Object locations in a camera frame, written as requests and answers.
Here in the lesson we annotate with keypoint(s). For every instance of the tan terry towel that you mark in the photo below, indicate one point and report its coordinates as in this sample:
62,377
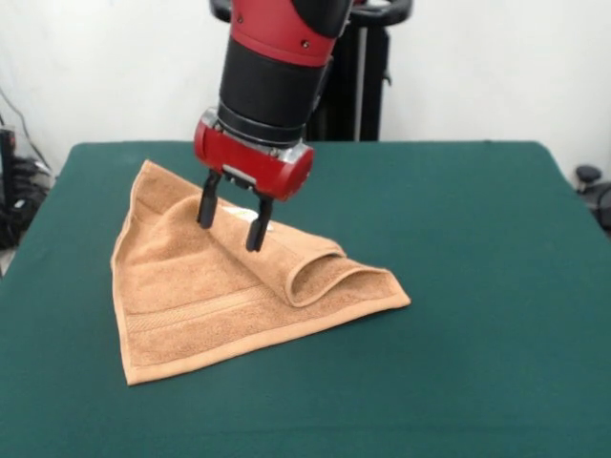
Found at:
191,296

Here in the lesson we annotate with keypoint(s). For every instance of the dark green table cloth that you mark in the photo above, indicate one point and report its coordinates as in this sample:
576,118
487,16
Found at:
477,358

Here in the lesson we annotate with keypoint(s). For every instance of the gray stand base black knob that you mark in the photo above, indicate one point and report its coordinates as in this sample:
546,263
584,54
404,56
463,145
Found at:
588,173

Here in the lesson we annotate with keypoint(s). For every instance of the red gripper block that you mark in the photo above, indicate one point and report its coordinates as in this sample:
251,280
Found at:
253,164

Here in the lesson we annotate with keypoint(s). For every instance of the black box with red light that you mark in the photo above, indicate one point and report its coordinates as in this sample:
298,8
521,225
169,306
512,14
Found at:
7,167

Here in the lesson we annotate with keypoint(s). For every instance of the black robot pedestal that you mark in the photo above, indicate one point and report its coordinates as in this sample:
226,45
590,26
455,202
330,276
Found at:
363,86

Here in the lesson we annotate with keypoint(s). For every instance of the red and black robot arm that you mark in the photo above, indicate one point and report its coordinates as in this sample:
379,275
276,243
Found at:
277,71

